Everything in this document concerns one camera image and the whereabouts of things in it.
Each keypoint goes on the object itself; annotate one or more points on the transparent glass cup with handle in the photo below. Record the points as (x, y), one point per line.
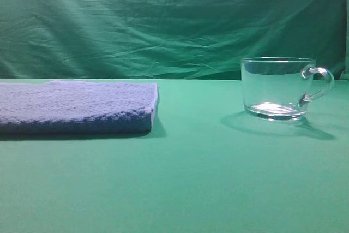
(281, 88)

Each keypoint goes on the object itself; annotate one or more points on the blue waffle-weave towel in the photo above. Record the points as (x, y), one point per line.
(77, 107)

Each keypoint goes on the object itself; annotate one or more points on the green backdrop cloth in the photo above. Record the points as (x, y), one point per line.
(166, 39)

